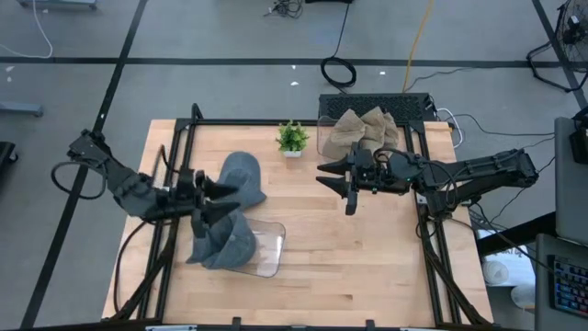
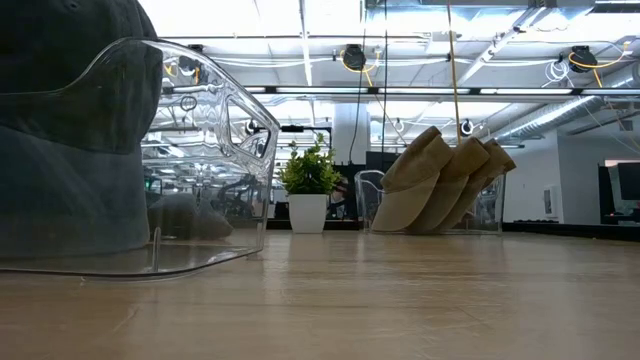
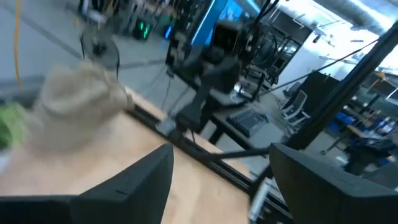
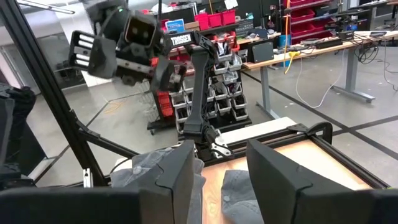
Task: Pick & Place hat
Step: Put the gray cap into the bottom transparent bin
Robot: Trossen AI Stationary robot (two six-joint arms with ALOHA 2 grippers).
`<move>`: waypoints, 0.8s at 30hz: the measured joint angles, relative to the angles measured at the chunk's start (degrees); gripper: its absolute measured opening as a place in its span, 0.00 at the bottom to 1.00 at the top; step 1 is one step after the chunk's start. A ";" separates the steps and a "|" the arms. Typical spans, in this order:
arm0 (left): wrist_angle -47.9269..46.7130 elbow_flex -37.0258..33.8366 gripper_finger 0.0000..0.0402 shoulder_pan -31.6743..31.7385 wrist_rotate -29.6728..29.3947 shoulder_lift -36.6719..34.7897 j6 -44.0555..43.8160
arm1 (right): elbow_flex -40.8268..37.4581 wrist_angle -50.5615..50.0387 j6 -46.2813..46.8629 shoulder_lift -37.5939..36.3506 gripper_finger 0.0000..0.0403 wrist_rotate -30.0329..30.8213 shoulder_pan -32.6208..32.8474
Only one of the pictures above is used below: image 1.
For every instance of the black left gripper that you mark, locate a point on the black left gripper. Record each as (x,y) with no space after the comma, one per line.
(190,197)

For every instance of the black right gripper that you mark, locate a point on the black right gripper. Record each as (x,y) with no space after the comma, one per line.
(381,177)

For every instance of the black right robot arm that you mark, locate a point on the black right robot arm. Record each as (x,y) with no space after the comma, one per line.
(487,167)

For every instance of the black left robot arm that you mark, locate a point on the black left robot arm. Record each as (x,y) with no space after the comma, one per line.
(124,188)

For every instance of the clear plastic bin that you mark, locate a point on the clear plastic bin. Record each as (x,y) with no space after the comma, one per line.
(321,131)
(268,243)

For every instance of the small green potted plant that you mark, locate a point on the small green potted plant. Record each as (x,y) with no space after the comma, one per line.
(291,138)

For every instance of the black mesh computer case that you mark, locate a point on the black mesh computer case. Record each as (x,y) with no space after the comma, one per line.
(331,101)

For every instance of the white round object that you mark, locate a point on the white round object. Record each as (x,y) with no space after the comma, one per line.
(523,296)
(496,272)

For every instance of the black floor beam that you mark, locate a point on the black floor beam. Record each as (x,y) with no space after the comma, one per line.
(514,234)

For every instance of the black floor object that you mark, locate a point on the black floor object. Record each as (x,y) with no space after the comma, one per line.
(7,154)

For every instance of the grey floor bar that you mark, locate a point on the grey floor bar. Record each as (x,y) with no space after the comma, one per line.
(20,109)

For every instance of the grey desk top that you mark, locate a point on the grey desk top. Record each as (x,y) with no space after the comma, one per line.
(572,184)

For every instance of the grey desk with keyboard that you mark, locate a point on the grey desk with keyboard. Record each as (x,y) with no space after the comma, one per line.
(544,294)

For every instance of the black desk device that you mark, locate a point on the black desk device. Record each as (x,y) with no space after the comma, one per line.
(580,138)

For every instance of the grey cart base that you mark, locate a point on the grey cart base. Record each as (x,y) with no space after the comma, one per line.
(57,3)

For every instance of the backlit black keyboard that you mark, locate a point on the backlit black keyboard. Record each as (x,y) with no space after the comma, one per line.
(572,285)

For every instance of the black floor fan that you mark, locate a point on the black floor fan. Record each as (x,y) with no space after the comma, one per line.
(572,27)

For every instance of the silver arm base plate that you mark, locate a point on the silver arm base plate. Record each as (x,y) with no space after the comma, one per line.
(420,199)

